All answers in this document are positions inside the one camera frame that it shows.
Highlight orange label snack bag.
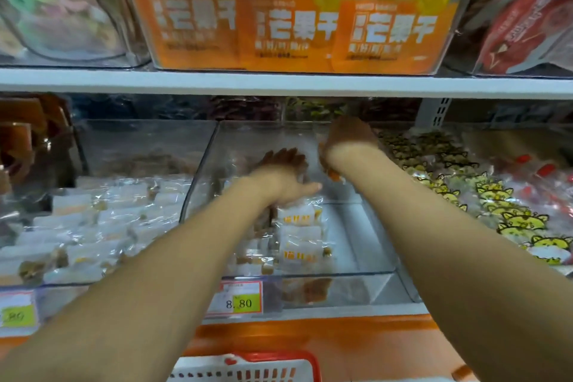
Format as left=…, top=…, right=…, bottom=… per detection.
left=134, top=0, right=243, bottom=71
left=331, top=0, right=460, bottom=76
left=235, top=0, right=346, bottom=74

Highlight yellow hamster snack packets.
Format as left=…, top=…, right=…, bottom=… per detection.
left=385, top=129, right=573, bottom=266

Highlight person's left forearm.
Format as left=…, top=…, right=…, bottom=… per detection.
left=0, top=175, right=297, bottom=382

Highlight stack of orange packets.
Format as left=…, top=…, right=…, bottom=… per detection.
left=0, top=95, right=73, bottom=199

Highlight white koala candy bag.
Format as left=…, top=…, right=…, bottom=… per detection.
left=0, top=0, right=127, bottom=63

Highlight person's right forearm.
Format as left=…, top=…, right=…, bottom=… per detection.
left=331, top=149, right=573, bottom=382

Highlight person's right hand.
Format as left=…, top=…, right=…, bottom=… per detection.
left=319, top=116, right=386, bottom=183

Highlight white yellow price tag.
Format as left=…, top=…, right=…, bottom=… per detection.
left=0, top=290, right=39, bottom=335
left=204, top=279, right=265, bottom=318

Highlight orange shelf base panel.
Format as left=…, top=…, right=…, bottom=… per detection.
left=0, top=315, right=476, bottom=382

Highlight row of red snack bags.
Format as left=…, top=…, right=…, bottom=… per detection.
left=448, top=0, right=573, bottom=78

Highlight person's left hand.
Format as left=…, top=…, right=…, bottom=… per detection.
left=246, top=146, right=324, bottom=208

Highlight white red-rimmed shopping basket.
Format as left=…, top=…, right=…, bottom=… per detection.
left=168, top=350, right=324, bottom=382

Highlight white snack shelf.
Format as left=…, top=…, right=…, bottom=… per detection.
left=0, top=0, right=573, bottom=343

